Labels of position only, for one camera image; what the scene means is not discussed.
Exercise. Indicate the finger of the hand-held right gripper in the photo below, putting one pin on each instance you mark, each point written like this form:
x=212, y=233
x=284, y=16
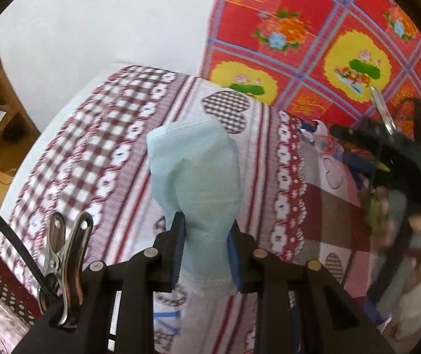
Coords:
x=347, y=132

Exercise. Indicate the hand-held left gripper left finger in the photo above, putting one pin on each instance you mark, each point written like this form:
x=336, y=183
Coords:
x=179, y=250

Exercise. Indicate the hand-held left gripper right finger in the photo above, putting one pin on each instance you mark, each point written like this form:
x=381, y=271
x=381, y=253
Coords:
x=234, y=261

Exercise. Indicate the grey-green wrapper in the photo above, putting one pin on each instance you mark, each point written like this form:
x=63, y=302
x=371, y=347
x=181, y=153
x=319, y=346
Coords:
x=378, y=206

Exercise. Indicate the pale blue-green face mask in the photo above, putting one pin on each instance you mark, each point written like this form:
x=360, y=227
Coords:
x=195, y=177

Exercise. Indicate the person's right forearm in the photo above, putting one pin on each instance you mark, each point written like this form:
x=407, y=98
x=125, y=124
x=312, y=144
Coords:
x=417, y=302

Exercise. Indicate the blue and white packet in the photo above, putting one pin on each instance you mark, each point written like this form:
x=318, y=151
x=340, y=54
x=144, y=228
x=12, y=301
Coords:
x=317, y=136

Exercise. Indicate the metal spring clip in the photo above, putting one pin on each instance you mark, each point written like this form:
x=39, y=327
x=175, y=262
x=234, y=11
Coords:
x=382, y=108
x=70, y=258

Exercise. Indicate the checkered cloth covered table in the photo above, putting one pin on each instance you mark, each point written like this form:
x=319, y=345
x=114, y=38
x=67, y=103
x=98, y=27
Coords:
x=96, y=143

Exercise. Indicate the wooden desk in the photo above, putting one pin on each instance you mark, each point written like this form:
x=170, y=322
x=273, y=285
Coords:
x=11, y=99

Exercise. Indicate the red floral wall cloth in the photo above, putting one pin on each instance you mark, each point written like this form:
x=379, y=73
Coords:
x=306, y=25

